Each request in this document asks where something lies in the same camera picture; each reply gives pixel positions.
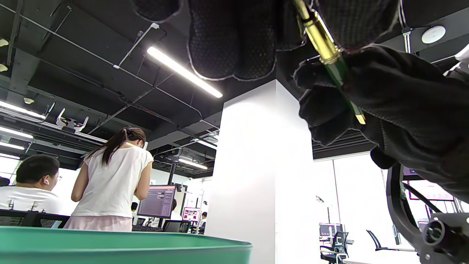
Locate person's left hand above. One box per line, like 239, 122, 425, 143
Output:
132, 0, 400, 81

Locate person's right hand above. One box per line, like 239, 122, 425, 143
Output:
293, 44, 469, 204

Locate green fountain pen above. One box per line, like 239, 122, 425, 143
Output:
292, 0, 367, 125

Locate ceiling light strips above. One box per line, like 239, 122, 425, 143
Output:
0, 47, 223, 171

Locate white round ceiling disc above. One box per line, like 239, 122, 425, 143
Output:
421, 25, 447, 44

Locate computer monitor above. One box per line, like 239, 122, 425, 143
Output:
137, 185, 176, 219

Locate green plastic bin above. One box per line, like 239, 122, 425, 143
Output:
0, 225, 252, 264

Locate black mesh office chair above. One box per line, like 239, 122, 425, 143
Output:
0, 209, 71, 228

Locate white ceiling bracket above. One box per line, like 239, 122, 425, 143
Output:
55, 108, 89, 133

